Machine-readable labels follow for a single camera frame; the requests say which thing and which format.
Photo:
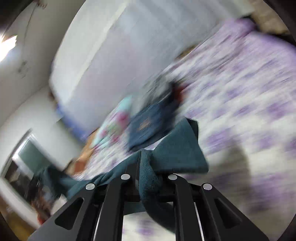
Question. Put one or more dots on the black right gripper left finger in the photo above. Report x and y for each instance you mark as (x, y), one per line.
(96, 211)

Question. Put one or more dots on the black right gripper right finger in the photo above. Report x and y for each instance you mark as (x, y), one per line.
(203, 213)

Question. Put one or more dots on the dark teal pants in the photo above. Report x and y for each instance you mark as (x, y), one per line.
(178, 153)

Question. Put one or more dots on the orange pillow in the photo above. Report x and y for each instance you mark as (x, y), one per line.
(77, 165)

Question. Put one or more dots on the colourful floral folded blanket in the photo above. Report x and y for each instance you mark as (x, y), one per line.
(114, 125)

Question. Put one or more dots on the folded blue jeans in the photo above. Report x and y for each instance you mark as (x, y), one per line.
(152, 123)

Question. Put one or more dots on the purple floral bedsheet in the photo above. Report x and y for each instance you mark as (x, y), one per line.
(240, 88)

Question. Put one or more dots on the white mosquito net curtain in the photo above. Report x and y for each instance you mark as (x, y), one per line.
(112, 48)

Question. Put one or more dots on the bright ceiling lamp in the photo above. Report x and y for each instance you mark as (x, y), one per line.
(6, 46)

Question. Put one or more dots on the dark window with frame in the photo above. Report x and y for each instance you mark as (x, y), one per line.
(25, 160)

